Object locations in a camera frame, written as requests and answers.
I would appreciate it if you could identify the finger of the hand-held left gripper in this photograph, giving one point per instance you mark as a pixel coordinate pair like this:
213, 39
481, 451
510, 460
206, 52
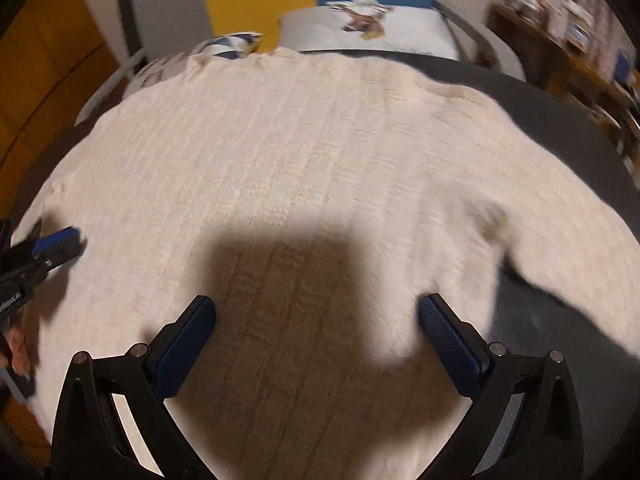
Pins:
55, 240

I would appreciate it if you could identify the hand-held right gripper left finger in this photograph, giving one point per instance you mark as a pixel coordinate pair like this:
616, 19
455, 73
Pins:
185, 345

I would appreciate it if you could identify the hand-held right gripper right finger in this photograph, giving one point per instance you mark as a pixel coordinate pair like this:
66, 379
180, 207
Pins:
450, 345

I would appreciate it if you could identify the white knit sweater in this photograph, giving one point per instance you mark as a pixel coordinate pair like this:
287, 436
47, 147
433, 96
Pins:
300, 160

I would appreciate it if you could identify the person's left hand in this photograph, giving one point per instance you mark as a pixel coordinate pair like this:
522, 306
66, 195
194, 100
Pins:
20, 350

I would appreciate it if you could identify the orange wooden wardrobe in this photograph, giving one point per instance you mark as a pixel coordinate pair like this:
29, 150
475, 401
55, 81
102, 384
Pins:
50, 60

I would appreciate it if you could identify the rolled black mat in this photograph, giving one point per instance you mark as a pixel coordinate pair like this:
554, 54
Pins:
127, 10

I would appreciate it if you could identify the geometric print pillow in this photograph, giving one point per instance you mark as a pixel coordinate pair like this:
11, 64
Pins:
220, 47

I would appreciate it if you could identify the grey yellow blue sofa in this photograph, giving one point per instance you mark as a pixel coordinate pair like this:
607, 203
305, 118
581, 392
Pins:
165, 5

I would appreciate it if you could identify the wooden shelf with items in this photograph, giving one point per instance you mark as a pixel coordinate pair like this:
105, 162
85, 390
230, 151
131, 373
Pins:
550, 55

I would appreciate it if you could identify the deer print white pillow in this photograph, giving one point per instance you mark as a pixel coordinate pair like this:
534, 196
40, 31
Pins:
410, 25

